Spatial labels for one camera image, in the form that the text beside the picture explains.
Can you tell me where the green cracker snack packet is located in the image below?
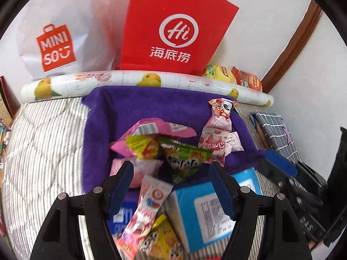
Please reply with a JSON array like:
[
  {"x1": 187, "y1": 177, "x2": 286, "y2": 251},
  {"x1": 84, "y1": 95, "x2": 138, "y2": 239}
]
[{"x1": 159, "y1": 138, "x2": 213, "y2": 185}]

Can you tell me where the grey checked fabric pouch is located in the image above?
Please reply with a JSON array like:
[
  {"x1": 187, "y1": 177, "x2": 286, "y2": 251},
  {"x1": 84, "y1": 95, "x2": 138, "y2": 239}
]
[{"x1": 249, "y1": 111, "x2": 300, "y2": 163}]

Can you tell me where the orange chips bag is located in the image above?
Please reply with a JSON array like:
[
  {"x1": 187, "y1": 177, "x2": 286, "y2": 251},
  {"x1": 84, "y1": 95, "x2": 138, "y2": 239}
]
[{"x1": 232, "y1": 67, "x2": 262, "y2": 92}]

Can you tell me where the white Miniso shopping bag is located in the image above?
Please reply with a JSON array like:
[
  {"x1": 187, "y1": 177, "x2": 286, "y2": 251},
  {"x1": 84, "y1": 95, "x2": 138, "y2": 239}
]
[{"x1": 16, "y1": 0, "x2": 129, "y2": 80}]

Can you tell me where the yellow cracker snack packet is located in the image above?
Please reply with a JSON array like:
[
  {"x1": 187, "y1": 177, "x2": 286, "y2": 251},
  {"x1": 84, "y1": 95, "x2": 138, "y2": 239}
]
[{"x1": 140, "y1": 214, "x2": 184, "y2": 260}]

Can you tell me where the purple towel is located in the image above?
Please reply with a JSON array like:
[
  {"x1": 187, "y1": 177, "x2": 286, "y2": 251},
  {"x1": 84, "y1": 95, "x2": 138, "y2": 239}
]
[{"x1": 81, "y1": 86, "x2": 265, "y2": 193}]

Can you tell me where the small pink white candy packet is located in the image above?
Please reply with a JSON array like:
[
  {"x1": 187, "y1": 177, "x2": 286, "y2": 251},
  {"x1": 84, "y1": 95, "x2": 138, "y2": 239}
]
[{"x1": 198, "y1": 127, "x2": 244, "y2": 167}]

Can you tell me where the brown wooden door frame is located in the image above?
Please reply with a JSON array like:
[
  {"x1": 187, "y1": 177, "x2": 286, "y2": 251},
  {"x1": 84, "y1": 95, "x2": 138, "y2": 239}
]
[{"x1": 262, "y1": 0, "x2": 323, "y2": 93}]

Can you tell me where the blue tissue pack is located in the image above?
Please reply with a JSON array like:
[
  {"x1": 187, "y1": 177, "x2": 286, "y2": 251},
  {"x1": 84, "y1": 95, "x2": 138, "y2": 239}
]
[{"x1": 165, "y1": 167, "x2": 264, "y2": 254}]

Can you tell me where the pink panda snack packet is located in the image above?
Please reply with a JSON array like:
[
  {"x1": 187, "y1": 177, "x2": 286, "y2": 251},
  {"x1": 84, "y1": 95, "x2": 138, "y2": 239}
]
[{"x1": 205, "y1": 98, "x2": 237, "y2": 132}]

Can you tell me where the light pink snack packet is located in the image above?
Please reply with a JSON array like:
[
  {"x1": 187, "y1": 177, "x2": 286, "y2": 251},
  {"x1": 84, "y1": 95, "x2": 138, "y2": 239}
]
[{"x1": 109, "y1": 158, "x2": 163, "y2": 189}]

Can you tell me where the pink strawberry bear snack stick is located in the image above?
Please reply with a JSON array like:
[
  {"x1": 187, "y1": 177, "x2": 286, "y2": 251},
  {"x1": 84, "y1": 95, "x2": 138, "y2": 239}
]
[{"x1": 115, "y1": 175, "x2": 173, "y2": 259}]

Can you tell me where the red Haidilao paper bag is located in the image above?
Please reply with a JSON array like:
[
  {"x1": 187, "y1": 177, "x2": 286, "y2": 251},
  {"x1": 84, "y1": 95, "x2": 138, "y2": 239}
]
[{"x1": 120, "y1": 0, "x2": 239, "y2": 76}]

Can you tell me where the dark blue snack packet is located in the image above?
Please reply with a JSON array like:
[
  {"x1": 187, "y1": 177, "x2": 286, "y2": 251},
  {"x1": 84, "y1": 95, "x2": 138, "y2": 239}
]
[{"x1": 108, "y1": 201, "x2": 137, "y2": 239}]

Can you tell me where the striped quilted bed cover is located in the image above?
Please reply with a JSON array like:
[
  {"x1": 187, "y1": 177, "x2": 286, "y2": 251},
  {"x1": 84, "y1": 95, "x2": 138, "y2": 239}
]
[{"x1": 1, "y1": 97, "x2": 283, "y2": 260}]

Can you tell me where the rolled lemon print mat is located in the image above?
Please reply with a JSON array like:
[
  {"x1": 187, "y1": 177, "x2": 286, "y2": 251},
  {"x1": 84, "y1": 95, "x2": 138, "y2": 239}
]
[{"x1": 21, "y1": 70, "x2": 274, "y2": 107}]

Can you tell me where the large magenta snack bag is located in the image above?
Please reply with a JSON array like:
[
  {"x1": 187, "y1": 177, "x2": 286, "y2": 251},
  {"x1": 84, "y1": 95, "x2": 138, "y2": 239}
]
[{"x1": 110, "y1": 118, "x2": 196, "y2": 157}]

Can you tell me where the yellow chips bag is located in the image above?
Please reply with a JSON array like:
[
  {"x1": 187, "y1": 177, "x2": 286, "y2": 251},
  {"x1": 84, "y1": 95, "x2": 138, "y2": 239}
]
[{"x1": 202, "y1": 65, "x2": 237, "y2": 84}]

